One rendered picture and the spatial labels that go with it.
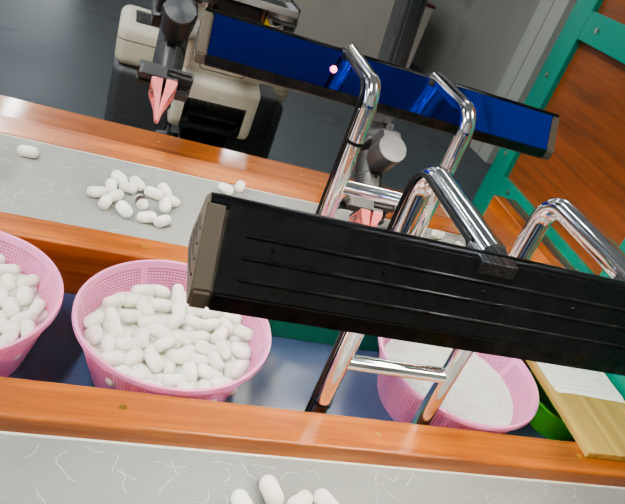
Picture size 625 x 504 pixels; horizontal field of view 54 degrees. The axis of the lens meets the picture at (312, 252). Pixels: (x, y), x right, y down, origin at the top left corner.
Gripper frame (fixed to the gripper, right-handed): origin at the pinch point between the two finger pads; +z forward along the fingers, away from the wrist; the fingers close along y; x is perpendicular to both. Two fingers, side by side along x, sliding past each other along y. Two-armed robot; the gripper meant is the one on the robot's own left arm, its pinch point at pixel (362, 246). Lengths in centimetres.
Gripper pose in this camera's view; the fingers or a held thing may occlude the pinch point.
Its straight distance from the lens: 119.7
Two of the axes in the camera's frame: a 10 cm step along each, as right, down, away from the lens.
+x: -3.2, 2.5, 9.1
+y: 9.4, 2.0, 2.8
